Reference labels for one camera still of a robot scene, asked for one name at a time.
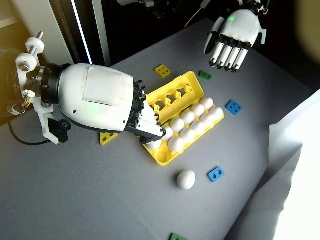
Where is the yellow three-hole triangle block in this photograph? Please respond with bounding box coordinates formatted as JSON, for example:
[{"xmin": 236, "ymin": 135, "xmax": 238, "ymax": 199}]
[{"xmin": 99, "ymin": 131, "xmax": 120, "ymax": 146}]

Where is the green four-hole square block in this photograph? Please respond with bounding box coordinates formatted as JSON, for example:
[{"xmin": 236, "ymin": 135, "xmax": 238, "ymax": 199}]
[{"xmin": 169, "ymin": 232, "xmax": 190, "ymax": 240}]

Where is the white cable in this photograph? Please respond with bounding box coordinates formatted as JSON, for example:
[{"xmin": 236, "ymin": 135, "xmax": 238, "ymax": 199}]
[{"xmin": 184, "ymin": 0, "xmax": 212, "ymax": 29}]

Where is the yellow four-hole square block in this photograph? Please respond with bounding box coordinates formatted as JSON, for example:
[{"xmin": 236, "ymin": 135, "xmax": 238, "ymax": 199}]
[{"xmin": 153, "ymin": 64, "xmax": 173, "ymax": 79}]

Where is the white upright frame post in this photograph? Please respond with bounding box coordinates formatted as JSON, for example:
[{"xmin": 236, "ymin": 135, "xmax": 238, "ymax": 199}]
[{"xmin": 91, "ymin": 0, "xmax": 112, "ymax": 68}]

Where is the yellow plastic egg carton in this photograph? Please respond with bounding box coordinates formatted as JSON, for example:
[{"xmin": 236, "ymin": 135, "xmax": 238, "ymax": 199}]
[{"xmin": 141, "ymin": 70, "xmax": 225, "ymax": 167}]

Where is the white cloth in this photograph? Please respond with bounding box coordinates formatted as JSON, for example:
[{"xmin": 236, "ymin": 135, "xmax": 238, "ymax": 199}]
[{"xmin": 223, "ymin": 88, "xmax": 320, "ymax": 240}]

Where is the grey table cloth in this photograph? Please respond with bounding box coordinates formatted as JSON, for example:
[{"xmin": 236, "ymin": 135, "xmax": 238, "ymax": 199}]
[{"xmin": 0, "ymin": 17, "xmax": 316, "ymax": 240}]

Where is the blue two-hole block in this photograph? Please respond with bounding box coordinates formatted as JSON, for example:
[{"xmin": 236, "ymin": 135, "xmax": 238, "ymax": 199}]
[{"xmin": 207, "ymin": 166, "xmax": 226, "ymax": 183}]

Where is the blue four-hole square block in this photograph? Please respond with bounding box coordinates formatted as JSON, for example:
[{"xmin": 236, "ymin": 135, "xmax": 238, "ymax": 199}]
[{"xmin": 225, "ymin": 100, "xmax": 243, "ymax": 116}]

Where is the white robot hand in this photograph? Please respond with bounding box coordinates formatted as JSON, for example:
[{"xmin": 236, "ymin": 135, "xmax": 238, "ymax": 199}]
[
  {"xmin": 204, "ymin": 8, "xmax": 268, "ymax": 73},
  {"xmin": 57, "ymin": 63, "xmax": 168, "ymax": 151}
]

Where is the white toy egg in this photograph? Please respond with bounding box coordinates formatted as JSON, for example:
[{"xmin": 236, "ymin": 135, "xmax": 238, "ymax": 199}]
[
  {"xmin": 180, "ymin": 110, "xmax": 196, "ymax": 125},
  {"xmin": 209, "ymin": 106, "xmax": 224, "ymax": 121},
  {"xmin": 169, "ymin": 117, "xmax": 186, "ymax": 133},
  {"xmin": 199, "ymin": 113, "xmax": 215, "ymax": 128},
  {"xmin": 179, "ymin": 128, "xmax": 196, "ymax": 143},
  {"xmin": 191, "ymin": 103, "xmax": 206, "ymax": 118},
  {"xmin": 177, "ymin": 169, "xmax": 196, "ymax": 191},
  {"xmin": 161, "ymin": 126, "xmax": 175, "ymax": 141},
  {"xmin": 190, "ymin": 121, "xmax": 206, "ymax": 136},
  {"xmin": 167, "ymin": 136, "xmax": 185, "ymax": 153},
  {"xmin": 145, "ymin": 139, "xmax": 162, "ymax": 151},
  {"xmin": 199, "ymin": 97, "xmax": 215, "ymax": 111}
]

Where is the black panel with light strip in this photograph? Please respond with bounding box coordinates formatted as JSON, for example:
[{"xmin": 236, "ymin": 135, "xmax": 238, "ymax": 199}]
[{"xmin": 48, "ymin": 0, "xmax": 106, "ymax": 67}]

